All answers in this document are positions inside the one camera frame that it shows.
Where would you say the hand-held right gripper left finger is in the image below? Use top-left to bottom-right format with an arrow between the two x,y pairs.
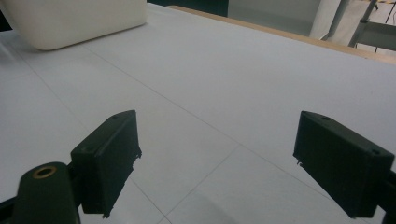
70,109 -> 143,219

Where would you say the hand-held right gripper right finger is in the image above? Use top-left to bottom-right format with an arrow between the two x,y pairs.
292,110 -> 396,219

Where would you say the white plastic bin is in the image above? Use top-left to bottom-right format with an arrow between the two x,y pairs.
0,0 -> 149,51

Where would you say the wooden table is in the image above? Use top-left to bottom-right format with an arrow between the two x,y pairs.
167,5 -> 396,66

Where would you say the white cabinet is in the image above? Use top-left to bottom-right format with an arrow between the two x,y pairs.
227,0 -> 334,40

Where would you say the white metal desk frame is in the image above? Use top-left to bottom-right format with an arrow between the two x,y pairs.
320,0 -> 396,52

